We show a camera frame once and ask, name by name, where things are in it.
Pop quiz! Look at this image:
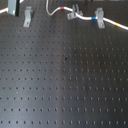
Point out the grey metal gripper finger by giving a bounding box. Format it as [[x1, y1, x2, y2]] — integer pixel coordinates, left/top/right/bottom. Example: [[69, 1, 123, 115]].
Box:
[[8, 0, 20, 16]]

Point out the white cable at left edge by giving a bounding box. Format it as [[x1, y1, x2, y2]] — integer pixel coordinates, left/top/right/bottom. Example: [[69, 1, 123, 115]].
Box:
[[0, 0, 24, 15]]

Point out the middle grey cable clip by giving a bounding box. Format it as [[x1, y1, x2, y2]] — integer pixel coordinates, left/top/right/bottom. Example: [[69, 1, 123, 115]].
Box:
[[67, 4, 79, 20]]

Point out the grey cable clip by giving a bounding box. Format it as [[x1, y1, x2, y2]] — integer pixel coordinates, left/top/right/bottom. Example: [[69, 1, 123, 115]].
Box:
[[95, 8, 105, 29], [67, 4, 79, 20], [23, 6, 33, 27]]

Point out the white cable with coloured bands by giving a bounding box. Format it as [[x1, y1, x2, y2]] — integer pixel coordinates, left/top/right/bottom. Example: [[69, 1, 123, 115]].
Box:
[[45, 0, 128, 32]]

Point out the right grey cable clip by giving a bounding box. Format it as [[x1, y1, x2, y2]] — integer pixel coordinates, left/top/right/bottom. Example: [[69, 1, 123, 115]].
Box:
[[95, 8, 105, 29]]

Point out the left grey cable clip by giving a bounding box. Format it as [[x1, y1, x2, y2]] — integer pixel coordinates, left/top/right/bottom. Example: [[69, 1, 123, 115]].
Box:
[[23, 6, 33, 27]]

